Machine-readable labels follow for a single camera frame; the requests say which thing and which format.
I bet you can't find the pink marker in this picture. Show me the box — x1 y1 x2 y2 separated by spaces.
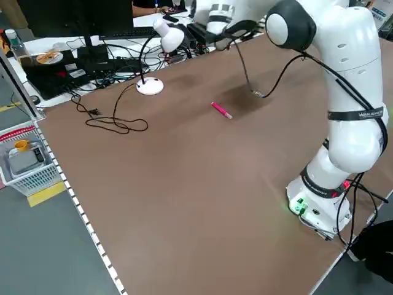
211 101 233 119

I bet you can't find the white desk lamp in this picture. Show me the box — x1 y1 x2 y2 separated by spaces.
136 17 186 95

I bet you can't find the black keyboard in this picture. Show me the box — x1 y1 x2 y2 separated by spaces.
98 26 163 41

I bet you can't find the person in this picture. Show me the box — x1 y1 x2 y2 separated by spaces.
131 0 173 15
349 219 393 273

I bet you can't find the black flat case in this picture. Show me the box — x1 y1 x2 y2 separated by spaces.
21 49 95 100

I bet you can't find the white plastic basket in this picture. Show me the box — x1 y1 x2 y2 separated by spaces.
0 135 60 197

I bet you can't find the orange printed disc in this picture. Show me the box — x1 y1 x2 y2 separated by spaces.
34 51 64 65

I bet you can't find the grey box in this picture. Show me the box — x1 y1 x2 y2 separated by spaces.
7 149 47 175

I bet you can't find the yellow cup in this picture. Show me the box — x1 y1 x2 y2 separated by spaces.
14 140 31 154

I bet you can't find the black computer monitor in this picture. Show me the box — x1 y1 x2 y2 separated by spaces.
17 0 134 62

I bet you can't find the clear plastic bottle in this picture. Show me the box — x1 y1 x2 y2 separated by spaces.
4 29 26 61

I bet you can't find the black lamp cable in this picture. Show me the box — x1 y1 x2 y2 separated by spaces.
72 82 149 135

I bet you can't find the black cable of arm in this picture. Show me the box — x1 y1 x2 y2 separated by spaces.
225 20 388 160

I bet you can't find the black base cable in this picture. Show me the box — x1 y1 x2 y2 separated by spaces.
336 171 390 250

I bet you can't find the aluminium frame post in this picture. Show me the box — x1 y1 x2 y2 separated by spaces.
0 49 47 120

